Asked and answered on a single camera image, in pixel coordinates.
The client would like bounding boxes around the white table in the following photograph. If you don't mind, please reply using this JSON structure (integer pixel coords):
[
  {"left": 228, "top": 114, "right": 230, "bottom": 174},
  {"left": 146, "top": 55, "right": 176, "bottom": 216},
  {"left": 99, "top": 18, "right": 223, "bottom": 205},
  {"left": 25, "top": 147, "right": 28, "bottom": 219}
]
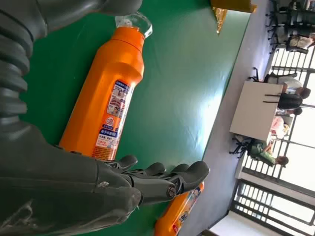
[{"left": 229, "top": 81, "right": 283, "bottom": 143}]

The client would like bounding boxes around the green table mat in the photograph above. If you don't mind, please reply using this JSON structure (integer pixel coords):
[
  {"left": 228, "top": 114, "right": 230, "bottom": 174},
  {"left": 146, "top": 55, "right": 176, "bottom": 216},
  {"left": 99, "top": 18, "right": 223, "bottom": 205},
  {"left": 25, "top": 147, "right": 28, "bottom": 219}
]
[{"left": 20, "top": 0, "right": 252, "bottom": 236}]

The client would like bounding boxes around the black window railing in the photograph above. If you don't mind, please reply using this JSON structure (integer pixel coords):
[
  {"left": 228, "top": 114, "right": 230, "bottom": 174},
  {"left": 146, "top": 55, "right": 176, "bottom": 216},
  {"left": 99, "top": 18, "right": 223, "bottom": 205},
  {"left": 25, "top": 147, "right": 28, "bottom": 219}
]
[{"left": 231, "top": 47, "right": 315, "bottom": 234}]

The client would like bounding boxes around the person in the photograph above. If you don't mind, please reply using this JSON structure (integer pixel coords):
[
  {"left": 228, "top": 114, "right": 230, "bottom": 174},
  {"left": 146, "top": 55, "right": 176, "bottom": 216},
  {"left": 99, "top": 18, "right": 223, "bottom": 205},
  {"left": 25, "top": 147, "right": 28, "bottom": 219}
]
[
  {"left": 249, "top": 140, "right": 289, "bottom": 167},
  {"left": 270, "top": 107, "right": 303, "bottom": 139},
  {"left": 264, "top": 73, "right": 303, "bottom": 95},
  {"left": 277, "top": 87, "right": 311, "bottom": 111},
  {"left": 286, "top": 34, "right": 315, "bottom": 51}
]

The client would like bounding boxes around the black office chair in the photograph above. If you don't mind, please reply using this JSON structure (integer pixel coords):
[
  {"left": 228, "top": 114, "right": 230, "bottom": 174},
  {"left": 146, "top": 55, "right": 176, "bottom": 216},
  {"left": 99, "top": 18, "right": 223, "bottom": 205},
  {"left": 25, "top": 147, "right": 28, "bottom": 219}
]
[
  {"left": 265, "top": 0, "right": 293, "bottom": 53},
  {"left": 248, "top": 66, "right": 260, "bottom": 82},
  {"left": 229, "top": 136, "right": 252, "bottom": 159}
]

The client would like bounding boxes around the yellow taped cardboard box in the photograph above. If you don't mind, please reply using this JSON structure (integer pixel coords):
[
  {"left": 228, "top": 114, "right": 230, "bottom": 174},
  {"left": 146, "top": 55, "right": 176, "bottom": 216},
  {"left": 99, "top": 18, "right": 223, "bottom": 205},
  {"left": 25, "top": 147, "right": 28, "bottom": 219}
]
[{"left": 210, "top": 0, "right": 258, "bottom": 35}]

